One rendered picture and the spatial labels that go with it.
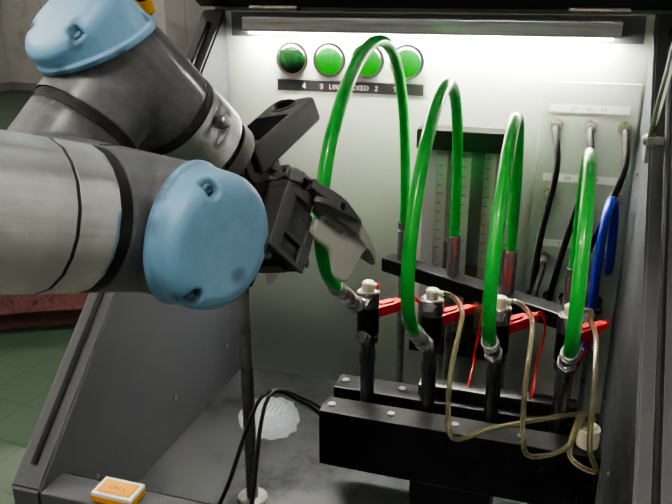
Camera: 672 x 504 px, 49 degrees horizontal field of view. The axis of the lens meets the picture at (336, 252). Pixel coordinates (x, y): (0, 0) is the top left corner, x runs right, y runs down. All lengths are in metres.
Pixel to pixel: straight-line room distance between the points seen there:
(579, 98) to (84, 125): 0.76
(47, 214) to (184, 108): 0.22
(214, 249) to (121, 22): 0.19
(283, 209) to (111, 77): 0.18
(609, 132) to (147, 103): 0.74
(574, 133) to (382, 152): 0.28
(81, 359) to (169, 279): 0.60
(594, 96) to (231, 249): 0.79
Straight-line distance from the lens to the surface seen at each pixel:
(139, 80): 0.51
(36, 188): 0.34
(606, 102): 1.11
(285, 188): 0.62
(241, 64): 1.21
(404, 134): 1.03
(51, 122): 0.50
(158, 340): 1.09
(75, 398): 0.95
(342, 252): 0.67
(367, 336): 0.91
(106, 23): 0.50
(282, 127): 0.65
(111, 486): 0.90
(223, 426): 1.21
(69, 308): 3.55
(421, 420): 0.94
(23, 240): 0.34
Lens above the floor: 1.49
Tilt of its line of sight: 20 degrees down
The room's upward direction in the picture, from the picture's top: straight up
